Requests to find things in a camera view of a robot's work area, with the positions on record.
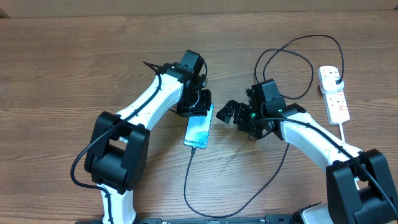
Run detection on Galaxy S24 smartphone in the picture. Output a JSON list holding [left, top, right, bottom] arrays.
[[183, 104, 214, 149]]

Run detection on black USB charging cable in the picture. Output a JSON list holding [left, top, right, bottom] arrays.
[[183, 34, 345, 218]]

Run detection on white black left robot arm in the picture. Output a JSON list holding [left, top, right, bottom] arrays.
[[70, 50, 211, 223]]

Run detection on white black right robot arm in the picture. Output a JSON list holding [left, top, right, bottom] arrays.
[[216, 79, 397, 224]]

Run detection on white charger adapter plug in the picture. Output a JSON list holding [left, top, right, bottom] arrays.
[[320, 76, 345, 94]]

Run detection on white power strip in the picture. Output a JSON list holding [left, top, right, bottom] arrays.
[[317, 65, 350, 124]]

